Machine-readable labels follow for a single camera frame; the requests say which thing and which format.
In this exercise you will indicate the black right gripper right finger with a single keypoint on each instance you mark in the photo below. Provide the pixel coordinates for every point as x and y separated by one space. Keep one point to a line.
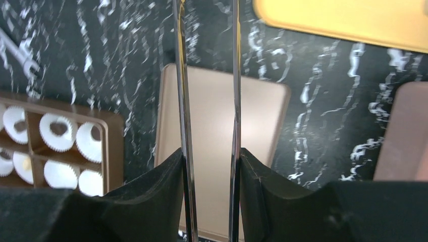
274 208

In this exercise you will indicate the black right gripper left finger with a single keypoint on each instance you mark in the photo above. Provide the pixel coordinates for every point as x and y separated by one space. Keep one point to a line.
147 208

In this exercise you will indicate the metal tweezers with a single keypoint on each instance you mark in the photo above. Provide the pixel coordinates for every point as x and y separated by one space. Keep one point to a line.
185 125

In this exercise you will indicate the dark round chocolate piece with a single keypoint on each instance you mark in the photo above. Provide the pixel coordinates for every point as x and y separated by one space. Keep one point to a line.
58 128

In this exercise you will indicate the brown chocolate box tray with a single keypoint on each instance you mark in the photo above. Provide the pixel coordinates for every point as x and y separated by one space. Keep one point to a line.
110 125

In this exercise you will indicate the rose gold box lid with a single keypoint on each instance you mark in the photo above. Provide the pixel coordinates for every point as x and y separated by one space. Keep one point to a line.
211 98

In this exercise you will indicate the cream chocolate piece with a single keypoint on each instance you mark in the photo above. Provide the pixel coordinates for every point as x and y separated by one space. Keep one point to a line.
26 164

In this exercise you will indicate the dark rectangular chocolate piece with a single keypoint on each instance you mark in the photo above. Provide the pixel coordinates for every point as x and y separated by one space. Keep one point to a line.
20 126

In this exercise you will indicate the dark heart chocolate piece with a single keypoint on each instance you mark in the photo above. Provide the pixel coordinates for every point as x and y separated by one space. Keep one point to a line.
95 134

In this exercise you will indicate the white paper cup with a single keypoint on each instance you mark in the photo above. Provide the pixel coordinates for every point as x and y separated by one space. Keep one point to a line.
6 162
89 148
26 176
59 144
90 183
12 115
60 175

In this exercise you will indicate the pink plastic storage box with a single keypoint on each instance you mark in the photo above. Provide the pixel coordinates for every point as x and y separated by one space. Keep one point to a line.
403 155

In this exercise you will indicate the yellow tray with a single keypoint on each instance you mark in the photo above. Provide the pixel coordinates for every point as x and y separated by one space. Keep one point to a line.
397 24

